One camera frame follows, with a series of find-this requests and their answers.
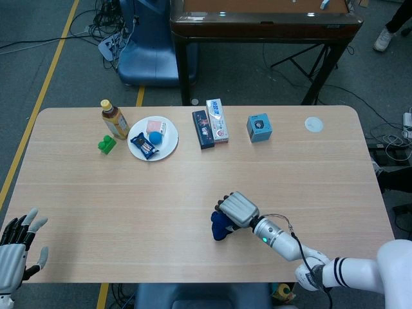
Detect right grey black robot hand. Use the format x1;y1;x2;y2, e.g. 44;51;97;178
214;191;261;231

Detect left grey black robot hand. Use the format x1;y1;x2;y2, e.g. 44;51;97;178
0;207;50;287

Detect dark blue cloth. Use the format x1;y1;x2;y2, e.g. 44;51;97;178
210;211;239;242

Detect light blue cube box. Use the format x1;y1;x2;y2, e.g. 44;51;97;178
246;112;274;144

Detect long dark blue box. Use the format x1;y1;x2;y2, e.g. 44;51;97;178
192;109;216;150

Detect white red toothpaste box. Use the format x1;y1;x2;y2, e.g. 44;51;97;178
205;98;230;145

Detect yellow green tape roll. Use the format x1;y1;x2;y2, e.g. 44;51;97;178
272;283;297;303

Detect blue grey robot torso base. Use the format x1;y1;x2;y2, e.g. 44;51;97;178
134;282;273;309

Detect white paper plate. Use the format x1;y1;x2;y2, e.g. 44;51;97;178
127;115;180;162

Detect blue snack packet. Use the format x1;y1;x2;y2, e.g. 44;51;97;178
130;132;160;160

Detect small pink white box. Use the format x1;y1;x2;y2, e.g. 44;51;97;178
145;118;169;136

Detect grey shoe of seated person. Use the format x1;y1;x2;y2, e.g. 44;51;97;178
371;157;386;178

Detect green toy building brick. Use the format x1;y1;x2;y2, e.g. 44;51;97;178
97;135;118;155

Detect tea bottle with yellow cap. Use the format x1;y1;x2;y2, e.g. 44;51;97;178
100;99;131;141

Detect seated person black trousers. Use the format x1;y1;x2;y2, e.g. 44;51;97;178
378;167;412;194

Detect black tripod stand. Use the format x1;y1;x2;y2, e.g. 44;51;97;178
270;43;339;80

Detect dark wood mahjong table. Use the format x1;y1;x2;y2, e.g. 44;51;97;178
169;0;364;106

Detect white power strip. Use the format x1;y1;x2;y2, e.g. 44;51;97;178
402;111;412;139

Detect white printed paper sheet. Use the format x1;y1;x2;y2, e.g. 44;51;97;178
97;32;129;61

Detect white sneaker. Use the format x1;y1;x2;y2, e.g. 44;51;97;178
373;27;396;52

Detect person leg black trousers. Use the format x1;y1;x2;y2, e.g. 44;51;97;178
385;0;412;35

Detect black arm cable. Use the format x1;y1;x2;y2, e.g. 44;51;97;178
289;230;335;309

